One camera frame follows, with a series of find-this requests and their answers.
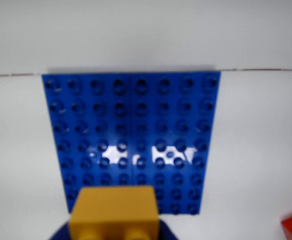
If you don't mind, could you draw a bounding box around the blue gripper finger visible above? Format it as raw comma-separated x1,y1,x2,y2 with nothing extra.
158,217,180,240
47,221,72,240

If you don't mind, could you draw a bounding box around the yellow 2x2 toy block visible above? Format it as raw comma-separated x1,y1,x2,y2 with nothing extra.
69,185,161,240

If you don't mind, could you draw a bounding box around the blue 8x8 studded baseplate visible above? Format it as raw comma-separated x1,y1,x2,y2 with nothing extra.
41,71,223,216

